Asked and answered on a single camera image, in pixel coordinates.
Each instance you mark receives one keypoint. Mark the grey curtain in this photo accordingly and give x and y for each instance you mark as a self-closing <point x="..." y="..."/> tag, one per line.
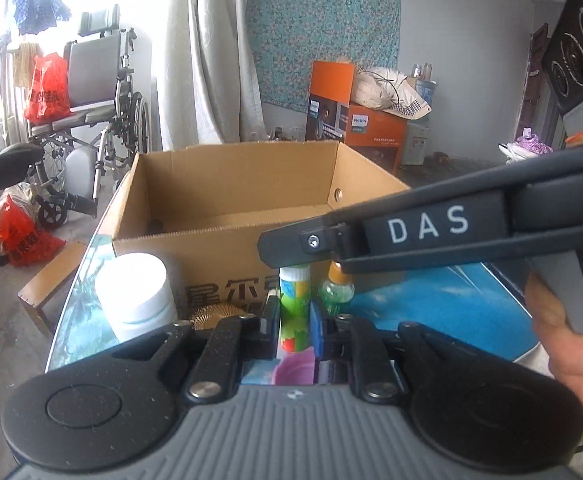
<point x="221" y="60"/>

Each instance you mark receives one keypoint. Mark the person's right hand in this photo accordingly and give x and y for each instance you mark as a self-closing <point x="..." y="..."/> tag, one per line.
<point x="566" y="355"/>

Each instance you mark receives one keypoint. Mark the teal floral wall cloth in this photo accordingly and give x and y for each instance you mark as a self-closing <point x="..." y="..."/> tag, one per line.
<point x="321" y="25"/>

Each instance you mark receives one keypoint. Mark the small cardboard box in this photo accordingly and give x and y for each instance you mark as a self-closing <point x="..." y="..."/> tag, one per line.
<point x="46" y="280"/>

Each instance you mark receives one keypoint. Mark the purple white cloth pile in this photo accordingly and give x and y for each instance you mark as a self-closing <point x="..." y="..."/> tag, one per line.
<point x="529" y="144"/>

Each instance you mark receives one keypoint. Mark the white appliance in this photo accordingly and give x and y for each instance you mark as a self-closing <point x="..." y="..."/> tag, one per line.
<point x="416" y="142"/>

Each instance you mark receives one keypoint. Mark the pink plastic cup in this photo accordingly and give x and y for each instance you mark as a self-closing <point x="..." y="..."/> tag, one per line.
<point x="296" y="367"/>

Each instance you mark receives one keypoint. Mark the red plastic bag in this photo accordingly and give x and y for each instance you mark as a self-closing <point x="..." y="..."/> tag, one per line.
<point x="46" y="90"/>
<point x="21" y="235"/>

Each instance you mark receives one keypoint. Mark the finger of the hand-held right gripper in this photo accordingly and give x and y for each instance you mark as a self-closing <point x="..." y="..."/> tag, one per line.
<point x="291" y="247"/>
<point x="421" y="257"/>

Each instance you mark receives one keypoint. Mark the colourful printed bottle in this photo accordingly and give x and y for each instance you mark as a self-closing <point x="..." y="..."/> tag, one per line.
<point x="295" y="305"/>

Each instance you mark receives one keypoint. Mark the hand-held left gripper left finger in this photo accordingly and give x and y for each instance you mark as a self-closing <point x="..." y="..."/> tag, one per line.
<point x="270" y="330"/>

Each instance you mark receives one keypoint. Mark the beige sun hat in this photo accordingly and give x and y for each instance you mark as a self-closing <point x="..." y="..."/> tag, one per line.
<point x="381" y="90"/>

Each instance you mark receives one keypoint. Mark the gold spiky brush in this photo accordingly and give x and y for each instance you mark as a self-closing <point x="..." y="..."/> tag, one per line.
<point x="221" y="315"/>

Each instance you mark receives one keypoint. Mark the white plastic jug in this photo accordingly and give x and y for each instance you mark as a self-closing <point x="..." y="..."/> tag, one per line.
<point x="78" y="172"/>

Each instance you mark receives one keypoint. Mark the white plastic jar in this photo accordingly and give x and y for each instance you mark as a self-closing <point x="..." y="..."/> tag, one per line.
<point x="136" y="290"/>

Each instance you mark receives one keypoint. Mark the yellow towel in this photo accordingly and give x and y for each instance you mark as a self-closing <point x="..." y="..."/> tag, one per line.
<point x="25" y="65"/>

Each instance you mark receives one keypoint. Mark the group of floor bottles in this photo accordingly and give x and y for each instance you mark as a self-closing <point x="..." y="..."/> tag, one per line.
<point x="279" y="135"/>

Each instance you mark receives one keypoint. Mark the blue white carton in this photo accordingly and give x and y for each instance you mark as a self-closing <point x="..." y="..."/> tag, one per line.
<point x="427" y="92"/>

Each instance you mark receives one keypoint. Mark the large cardboard box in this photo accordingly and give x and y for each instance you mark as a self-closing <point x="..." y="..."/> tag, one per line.
<point x="196" y="255"/>

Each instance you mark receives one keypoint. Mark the green dropper bottle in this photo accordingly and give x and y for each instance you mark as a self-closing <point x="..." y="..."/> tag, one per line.
<point x="336" y="295"/>

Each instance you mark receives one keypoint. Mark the small clear bottle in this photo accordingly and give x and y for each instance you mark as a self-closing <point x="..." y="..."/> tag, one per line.
<point x="427" y="71"/>
<point x="417" y="71"/>

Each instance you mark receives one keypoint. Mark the grey wheelchair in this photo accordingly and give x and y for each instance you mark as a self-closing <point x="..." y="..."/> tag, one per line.
<point x="93" y="70"/>

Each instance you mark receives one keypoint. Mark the orange appliance box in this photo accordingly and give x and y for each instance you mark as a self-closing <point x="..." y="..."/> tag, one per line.
<point x="376" y="135"/>

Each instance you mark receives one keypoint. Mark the brown wooden door frame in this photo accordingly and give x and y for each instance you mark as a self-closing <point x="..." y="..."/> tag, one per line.
<point x="536" y="75"/>

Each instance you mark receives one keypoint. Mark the black wheelchair cushion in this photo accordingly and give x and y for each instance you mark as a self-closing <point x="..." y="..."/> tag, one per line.
<point x="11" y="162"/>

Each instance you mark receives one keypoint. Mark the blue checkered cloth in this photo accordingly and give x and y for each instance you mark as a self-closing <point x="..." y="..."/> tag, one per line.
<point x="41" y="10"/>

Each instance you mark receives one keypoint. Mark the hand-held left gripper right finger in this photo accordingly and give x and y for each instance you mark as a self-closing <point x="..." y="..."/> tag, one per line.
<point x="319" y="330"/>

